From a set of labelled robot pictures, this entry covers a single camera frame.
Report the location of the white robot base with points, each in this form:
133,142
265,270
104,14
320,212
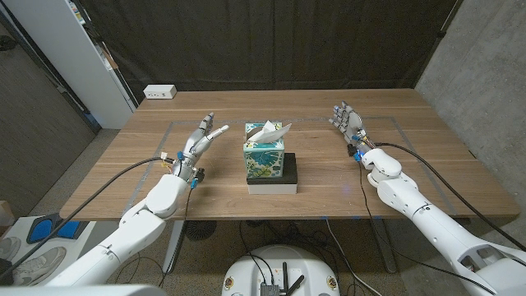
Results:
242,271

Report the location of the grey sneaker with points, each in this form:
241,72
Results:
41,265

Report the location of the black backdrop stand pole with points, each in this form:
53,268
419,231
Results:
442,33

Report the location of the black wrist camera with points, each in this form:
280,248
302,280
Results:
351,150
199,174

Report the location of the black backdrop curtain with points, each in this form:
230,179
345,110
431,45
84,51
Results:
267,41

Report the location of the black antenna module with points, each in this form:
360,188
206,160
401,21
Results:
269,289

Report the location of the teal floral tissue box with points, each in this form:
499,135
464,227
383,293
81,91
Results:
263,160

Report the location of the cardboard box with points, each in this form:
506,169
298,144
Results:
5,214

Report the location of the black round floor fan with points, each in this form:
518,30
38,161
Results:
200,230

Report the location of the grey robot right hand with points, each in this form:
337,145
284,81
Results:
351,125

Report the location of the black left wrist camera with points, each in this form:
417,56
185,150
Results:
199,174

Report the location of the white tissue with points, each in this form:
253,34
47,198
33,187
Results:
269,132

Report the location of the white base block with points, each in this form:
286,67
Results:
271,189

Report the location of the black and blue foot pedal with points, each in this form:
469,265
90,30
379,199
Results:
41,228

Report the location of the black foam block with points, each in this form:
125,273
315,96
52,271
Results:
289,172

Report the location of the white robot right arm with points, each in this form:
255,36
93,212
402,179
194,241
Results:
411,201

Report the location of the white power outlet box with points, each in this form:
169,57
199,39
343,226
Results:
160,91

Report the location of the white cabinet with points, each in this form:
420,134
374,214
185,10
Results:
70,53

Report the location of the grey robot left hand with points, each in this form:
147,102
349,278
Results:
193,148

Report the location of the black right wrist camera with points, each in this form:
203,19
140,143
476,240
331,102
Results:
351,150

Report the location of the white table leg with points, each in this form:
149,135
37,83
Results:
172,246

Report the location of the white floor platform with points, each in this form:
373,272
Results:
18,226

